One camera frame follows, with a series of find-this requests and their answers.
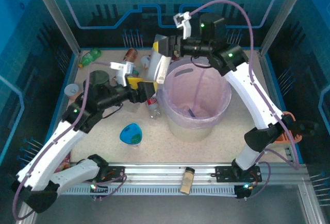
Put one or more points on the clear bottle green cap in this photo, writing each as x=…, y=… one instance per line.
x=135, y=73

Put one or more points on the clear bottle tan cap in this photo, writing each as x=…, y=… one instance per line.
x=153, y=106

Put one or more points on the white plastic bottle red cap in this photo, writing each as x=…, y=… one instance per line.
x=145, y=63

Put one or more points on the green plastic bottle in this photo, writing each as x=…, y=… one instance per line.
x=90, y=56

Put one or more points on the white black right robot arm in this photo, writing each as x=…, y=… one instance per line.
x=252, y=97

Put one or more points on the pink plastic bin liner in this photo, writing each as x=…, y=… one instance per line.
x=206, y=92

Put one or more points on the translucent white waste bin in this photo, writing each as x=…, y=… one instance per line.
x=190, y=135

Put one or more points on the peach cup grey lid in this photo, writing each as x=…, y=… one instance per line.
x=72, y=90

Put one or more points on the blue triangular lidded container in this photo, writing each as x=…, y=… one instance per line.
x=130, y=134

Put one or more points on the small dark blue strip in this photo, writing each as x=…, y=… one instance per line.
x=191, y=112

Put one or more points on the purple red candy bag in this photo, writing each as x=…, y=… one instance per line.
x=65, y=162

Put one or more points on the tan spice jar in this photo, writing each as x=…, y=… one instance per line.
x=187, y=181

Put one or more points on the orange plastic object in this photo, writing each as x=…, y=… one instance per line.
x=282, y=139

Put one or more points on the aluminium frame post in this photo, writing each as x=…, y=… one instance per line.
x=55, y=15
x=283, y=15

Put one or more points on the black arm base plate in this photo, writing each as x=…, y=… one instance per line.
x=117, y=172
x=224, y=173

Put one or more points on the aluminium extrusion rail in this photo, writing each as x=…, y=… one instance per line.
x=159, y=172

